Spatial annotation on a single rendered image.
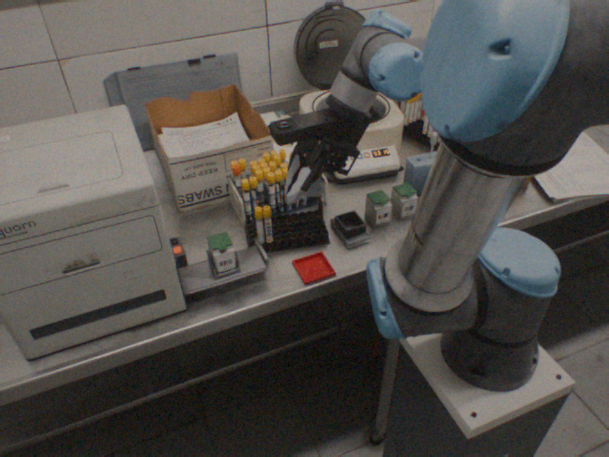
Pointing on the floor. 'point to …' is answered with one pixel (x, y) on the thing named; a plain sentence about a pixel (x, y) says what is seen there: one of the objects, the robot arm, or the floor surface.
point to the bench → (246, 307)
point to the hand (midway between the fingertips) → (286, 197)
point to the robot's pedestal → (409, 417)
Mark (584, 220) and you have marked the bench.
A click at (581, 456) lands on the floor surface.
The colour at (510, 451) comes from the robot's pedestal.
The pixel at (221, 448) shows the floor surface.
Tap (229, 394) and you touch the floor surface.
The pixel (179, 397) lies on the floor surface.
